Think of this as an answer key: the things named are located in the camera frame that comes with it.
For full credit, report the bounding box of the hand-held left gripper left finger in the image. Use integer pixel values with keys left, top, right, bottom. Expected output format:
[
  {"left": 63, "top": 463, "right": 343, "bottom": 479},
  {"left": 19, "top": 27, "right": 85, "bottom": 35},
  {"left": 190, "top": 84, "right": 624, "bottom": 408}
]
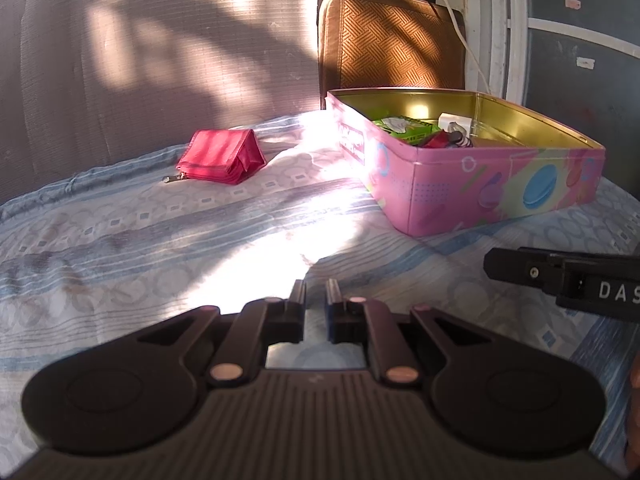
[{"left": 137, "top": 279, "right": 307, "bottom": 389}]

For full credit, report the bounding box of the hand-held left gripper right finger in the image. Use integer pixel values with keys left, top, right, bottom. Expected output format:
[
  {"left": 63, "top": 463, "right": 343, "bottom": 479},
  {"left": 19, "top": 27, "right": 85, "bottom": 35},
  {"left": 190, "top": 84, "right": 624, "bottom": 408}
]
[{"left": 324, "top": 279, "right": 496, "bottom": 389}]

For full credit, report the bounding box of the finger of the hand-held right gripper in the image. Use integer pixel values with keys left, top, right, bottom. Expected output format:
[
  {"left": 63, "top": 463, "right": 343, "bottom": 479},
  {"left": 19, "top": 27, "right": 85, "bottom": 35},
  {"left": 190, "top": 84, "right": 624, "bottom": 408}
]
[{"left": 484, "top": 246, "right": 567, "bottom": 295}]

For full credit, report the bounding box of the pink tin box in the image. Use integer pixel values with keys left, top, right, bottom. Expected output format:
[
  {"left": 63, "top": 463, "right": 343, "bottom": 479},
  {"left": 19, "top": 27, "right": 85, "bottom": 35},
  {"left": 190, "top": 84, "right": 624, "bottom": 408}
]
[{"left": 325, "top": 87, "right": 607, "bottom": 238}]

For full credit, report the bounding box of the white charger adapter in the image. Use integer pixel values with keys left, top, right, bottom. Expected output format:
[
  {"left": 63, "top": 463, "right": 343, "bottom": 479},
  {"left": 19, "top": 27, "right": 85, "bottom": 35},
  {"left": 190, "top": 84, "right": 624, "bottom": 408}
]
[{"left": 438, "top": 112, "right": 473, "bottom": 136}]

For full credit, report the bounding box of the green snack packet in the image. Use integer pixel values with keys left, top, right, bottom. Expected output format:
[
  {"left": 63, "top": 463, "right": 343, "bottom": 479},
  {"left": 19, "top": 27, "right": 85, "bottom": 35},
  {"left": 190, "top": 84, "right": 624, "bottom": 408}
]
[{"left": 371, "top": 115, "right": 443, "bottom": 147}]

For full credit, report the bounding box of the blue patterned bed sheet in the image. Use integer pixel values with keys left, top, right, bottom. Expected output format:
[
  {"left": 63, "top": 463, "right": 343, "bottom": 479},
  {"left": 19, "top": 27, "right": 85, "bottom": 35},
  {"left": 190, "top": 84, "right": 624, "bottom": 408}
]
[{"left": 0, "top": 110, "right": 640, "bottom": 461}]

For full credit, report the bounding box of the pink zip wallet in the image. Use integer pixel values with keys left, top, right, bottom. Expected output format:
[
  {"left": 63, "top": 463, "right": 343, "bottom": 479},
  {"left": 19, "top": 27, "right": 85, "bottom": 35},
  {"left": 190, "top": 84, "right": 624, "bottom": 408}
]
[{"left": 162, "top": 129, "right": 267, "bottom": 187}]

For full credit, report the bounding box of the brown woven chair back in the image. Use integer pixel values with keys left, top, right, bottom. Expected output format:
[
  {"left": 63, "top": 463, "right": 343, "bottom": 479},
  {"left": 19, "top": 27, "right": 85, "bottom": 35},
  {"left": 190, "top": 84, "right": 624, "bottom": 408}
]
[{"left": 317, "top": 0, "right": 468, "bottom": 111}]

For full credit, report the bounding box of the grey ribbed headboard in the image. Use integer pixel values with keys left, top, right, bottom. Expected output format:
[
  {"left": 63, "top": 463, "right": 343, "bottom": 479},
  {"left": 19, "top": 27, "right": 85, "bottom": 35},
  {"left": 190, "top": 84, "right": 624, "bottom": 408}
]
[{"left": 0, "top": 0, "right": 323, "bottom": 206}]

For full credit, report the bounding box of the white door frame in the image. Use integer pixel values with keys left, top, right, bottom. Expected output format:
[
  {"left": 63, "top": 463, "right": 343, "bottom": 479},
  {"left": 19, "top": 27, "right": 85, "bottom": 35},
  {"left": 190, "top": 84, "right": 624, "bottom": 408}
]
[{"left": 462, "top": 0, "right": 640, "bottom": 106}]

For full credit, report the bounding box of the white cable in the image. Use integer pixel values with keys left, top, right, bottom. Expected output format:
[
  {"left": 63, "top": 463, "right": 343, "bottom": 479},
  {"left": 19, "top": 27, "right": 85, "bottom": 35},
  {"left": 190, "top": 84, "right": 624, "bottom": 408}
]
[{"left": 420, "top": 0, "right": 493, "bottom": 95}]

